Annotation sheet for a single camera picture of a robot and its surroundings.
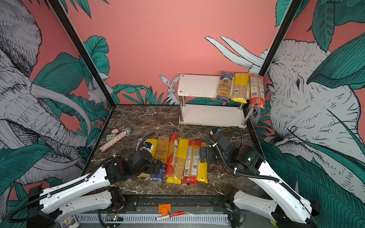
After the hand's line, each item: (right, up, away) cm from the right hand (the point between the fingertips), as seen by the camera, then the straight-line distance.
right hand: (205, 151), depth 65 cm
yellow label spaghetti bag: (-40, -1, +31) cm, 51 cm away
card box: (-65, -35, +2) cm, 74 cm away
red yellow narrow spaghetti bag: (-18, -9, +20) cm, 29 cm away
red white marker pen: (-17, -34, +5) cm, 38 cm away
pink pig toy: (-61, +6, +36) cm, 71 cm away
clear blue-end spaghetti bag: (-42, +2, +33) cm, 53 cm away
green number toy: (-64, +2, +33) cm, 72 cm away
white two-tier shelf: (+2, +29, +58) cm, 65 cm away
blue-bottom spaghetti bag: (-24, -6, +21) cm, 33 cm away
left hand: (-25, -8, +10) cm, 28 cm away
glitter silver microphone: (-52, +6, +35) cm, 63 cm away
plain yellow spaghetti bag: (-12, -4, +29) cm, 31 cm away
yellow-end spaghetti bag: (+1, -18, +18) cm, 26 cm away
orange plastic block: (-20, -31, +7) cm, 38 cm away
